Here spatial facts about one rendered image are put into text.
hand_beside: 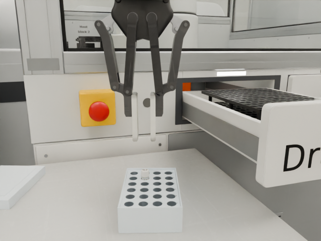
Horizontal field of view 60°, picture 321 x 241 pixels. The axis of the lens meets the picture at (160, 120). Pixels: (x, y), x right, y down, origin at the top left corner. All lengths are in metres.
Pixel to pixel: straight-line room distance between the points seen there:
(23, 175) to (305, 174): 0.46
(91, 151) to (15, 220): 0.26
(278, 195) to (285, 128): 0.56
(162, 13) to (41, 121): 0.36
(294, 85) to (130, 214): 0.58
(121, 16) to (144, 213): 0.26
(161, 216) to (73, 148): 0.33
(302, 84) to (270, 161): 0.47
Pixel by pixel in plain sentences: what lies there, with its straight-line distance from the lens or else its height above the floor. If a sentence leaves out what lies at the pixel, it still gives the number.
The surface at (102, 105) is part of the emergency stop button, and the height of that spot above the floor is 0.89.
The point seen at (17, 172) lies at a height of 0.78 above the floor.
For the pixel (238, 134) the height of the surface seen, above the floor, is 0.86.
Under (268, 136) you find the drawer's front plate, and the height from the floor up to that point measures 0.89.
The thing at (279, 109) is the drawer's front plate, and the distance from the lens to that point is 0.37.
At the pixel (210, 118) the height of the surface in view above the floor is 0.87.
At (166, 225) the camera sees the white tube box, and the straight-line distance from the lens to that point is 0.39.
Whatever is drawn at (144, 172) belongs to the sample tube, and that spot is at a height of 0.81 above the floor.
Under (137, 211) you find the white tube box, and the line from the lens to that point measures 0.38.
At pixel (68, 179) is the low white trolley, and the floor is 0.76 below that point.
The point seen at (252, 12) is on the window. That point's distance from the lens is 0.77.
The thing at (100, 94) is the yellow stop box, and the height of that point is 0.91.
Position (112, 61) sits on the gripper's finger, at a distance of 0.40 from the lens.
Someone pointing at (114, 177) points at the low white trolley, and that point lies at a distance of 0.54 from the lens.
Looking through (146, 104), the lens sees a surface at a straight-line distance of 0.65.
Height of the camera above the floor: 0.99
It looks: 14 degrees down
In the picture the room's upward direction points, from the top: straight up
